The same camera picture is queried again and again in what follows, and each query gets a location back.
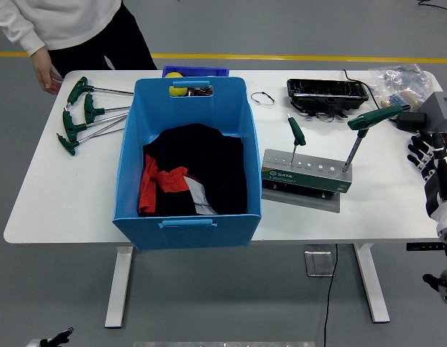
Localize robot right hand white shell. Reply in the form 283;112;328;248
406;130;447;232

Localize robot left hand black fingers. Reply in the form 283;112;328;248
27;327;75;347

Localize person's right hand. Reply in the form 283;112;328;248
30;46;64;96

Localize large green T-handle wrench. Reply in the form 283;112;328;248
341;104;412;174

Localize grey green tool holder rack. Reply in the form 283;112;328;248
260;147;354;214

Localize small green T-handle wrench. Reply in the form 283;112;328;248
286;113;307;166

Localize grey box device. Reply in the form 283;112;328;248
417;91;447;133

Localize light blue plastic storage box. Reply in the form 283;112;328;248
111;76;263;252

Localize black table control panel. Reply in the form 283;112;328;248
406;242;447;251

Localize person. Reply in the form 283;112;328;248
0;0;158;96

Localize black power adapter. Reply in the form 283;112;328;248
395;111;428;132

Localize white table leg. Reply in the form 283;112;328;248
104;246;135;329
353;243;391;324

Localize beige resistor strip pack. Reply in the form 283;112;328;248
380;90;422;111

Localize clear plastic parts bag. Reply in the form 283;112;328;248
367;63;433;109

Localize yellow ball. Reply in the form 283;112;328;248
163;72;190;98

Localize metal floor socket plate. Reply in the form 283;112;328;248
304;250;336;278

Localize black plastic tray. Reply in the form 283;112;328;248
286;77;370;120

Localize dark blue plastic bin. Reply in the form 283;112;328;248
161;65;231;79

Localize black red folded garment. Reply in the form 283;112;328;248
137;123;249;217

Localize green T-handle hex wrench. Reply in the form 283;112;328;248
67;76;135;106
61;110;129;143
83;93;132;125
56;127;127;157

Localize black adapter cable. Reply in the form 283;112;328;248
342;69;400;126

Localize black cable on floor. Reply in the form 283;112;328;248
417;0;447;17

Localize thin wire loop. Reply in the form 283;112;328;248
250;91;276;108

